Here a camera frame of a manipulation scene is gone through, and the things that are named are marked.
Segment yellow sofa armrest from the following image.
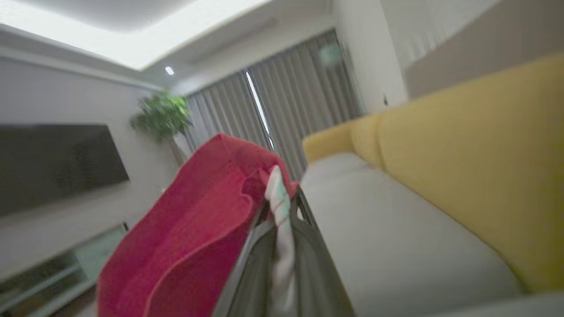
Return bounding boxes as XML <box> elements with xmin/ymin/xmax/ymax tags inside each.
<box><xmin>302</xmin><ymin>121</ymin><xmax>354</xmax><ymax>164</ymax></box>

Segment long low TV cabinet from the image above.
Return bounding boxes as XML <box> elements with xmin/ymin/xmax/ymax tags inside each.
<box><xmin>0</xmin><ymin>222</ymin><xmax>129</xmax><ymax>317</ymax></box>

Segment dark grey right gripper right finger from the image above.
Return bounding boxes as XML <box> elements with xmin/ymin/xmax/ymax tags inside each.
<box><xmin>292</xmin><ymin>187</ymin><xmax>356</xmax><ymax>317</ymax></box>

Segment black wall television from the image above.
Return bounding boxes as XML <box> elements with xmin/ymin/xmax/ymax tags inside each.
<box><xmin>0</xmin><ymin>124</ymin><xmax>130</xmax><ymax>218</ymax></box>

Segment red white basketball jersey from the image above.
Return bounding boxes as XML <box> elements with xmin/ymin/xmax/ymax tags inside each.
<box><xmin>96</xmin><ymin>133</ymin><xmax>300</xmax><ymax>317</ymax></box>

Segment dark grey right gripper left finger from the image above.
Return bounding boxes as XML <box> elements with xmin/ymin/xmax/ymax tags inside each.
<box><xmin>211</xmin><ymin>203</ymin><xmax>276</xmax><ymax>317</ymax></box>

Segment green leafy house plant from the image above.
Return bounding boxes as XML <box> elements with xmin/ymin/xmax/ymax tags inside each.
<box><xmin>130</xmin><ymin>90</ymin><xmax>193</xmax><ymax>166</ymax></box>

